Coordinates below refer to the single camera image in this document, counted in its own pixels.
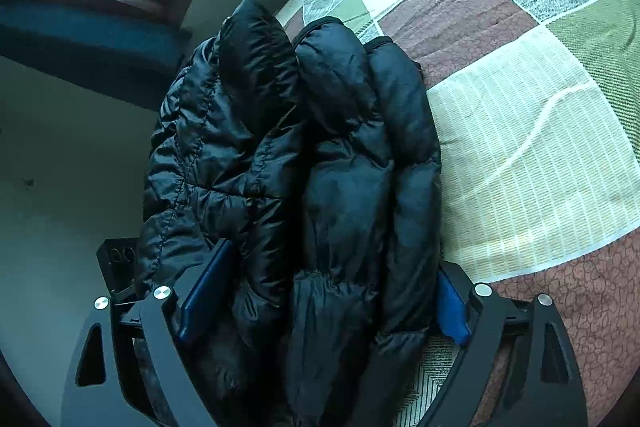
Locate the blue curtain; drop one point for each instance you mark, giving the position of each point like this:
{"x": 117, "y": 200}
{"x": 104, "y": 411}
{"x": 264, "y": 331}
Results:
{"x": 90, "y": 42}

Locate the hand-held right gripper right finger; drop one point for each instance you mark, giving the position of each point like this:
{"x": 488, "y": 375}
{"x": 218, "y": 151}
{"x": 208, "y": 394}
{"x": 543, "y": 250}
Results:
{"x": 452, "y": 307}

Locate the black puffer jacket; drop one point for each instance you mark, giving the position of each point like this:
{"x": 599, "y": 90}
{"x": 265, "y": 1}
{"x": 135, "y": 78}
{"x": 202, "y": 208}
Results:
{"x": 300, "y": 167}

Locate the patchwork bed blanket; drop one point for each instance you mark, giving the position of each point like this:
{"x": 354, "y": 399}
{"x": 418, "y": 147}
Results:
{"x": 525, "y": 107}

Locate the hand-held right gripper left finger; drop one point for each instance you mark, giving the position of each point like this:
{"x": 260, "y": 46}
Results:
{"x": 207, "y": 292}

